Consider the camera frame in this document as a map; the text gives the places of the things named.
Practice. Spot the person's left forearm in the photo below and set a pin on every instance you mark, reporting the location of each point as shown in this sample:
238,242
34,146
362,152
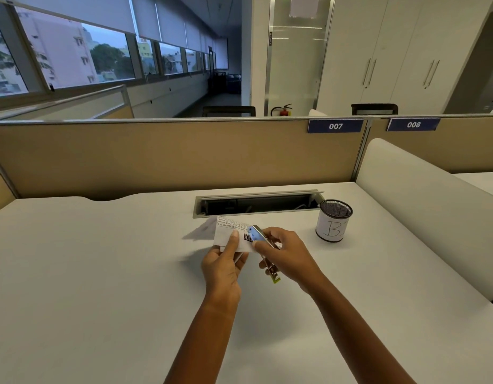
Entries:
206,339

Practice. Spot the person's right hand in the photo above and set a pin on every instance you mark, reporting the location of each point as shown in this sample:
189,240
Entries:
292,259

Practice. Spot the person's right forearm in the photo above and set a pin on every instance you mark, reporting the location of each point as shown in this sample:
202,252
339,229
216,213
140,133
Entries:
350,331

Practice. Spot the row of windows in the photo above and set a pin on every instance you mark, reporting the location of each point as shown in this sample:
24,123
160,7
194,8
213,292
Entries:
70,55

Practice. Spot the black office chair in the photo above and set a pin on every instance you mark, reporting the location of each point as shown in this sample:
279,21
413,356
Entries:
374,109
228,111

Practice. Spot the person's left thumb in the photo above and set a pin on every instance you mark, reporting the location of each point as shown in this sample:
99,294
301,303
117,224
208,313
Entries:
231,243

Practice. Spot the white side divider panel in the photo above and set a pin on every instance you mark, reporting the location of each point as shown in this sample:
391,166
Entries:
422,203

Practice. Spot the white printed paper slip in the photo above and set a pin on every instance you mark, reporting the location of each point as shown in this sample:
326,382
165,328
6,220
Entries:
226,229

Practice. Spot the black mesh pen holder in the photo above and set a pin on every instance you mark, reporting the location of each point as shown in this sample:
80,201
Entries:
333,225

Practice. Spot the red fire extinguisher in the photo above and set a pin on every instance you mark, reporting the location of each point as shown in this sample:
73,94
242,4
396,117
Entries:
284,111

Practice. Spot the white tall cabinet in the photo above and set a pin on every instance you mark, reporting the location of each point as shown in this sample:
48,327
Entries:
398,43

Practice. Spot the person's right thumb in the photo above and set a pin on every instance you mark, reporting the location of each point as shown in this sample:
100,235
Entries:
264,247

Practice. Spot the blue number label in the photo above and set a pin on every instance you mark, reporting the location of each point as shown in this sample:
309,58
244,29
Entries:
413,124
335,126

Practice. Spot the blue metal stapler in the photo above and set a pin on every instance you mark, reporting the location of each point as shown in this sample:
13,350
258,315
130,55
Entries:
256,235

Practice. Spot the dark low cabinet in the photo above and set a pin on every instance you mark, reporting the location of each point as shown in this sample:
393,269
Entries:
226,81

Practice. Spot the white paper notice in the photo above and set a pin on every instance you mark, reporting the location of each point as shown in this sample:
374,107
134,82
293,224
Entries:
308,5

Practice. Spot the person's left hand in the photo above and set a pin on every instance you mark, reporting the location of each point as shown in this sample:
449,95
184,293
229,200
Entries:
220,271

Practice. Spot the frosted glass door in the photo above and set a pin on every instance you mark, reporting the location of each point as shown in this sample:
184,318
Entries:
298,63

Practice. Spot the beige desk partition panel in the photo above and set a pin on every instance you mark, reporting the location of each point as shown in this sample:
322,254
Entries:
462,149
170,155

